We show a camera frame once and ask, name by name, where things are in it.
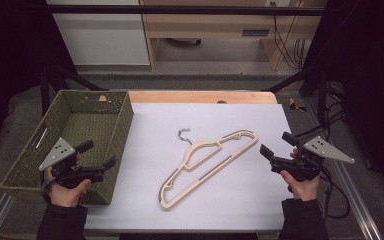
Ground black floor cables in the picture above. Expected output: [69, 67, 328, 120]
[293, 99, 347, 140]

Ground light wooden desk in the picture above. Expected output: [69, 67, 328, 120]
[139, 0, 328, 72]

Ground yellow black tool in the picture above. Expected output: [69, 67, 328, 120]
[288, 97, 308, 113]

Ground black horizontal frame bar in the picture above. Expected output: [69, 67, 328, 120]
[46, 4, 326, 16]

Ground person's right hand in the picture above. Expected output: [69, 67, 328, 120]
[279, 171, 320, 201]

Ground white table mat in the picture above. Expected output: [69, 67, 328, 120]
[83, 102, 294, 232]

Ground person's left hand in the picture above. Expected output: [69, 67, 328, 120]
[44, 168, 93, 208]

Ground green woven basket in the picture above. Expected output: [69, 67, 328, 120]
[0, 89, 135, 205]

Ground right hand-held gripper cable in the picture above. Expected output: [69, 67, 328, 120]
[319, 165, 352, 220]

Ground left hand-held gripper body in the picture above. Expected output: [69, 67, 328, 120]
[39, 137, 106, 189]

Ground black hanging cables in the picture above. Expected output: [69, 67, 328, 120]
[269, 1, 307, 70]

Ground white cabinet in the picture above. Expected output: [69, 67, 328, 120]
[46, 0, 151, 66]

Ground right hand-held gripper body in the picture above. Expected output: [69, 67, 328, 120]
[269, 135, 355, 183]

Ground black metal stand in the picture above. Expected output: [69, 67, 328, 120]
[266, 65, 330, 125]

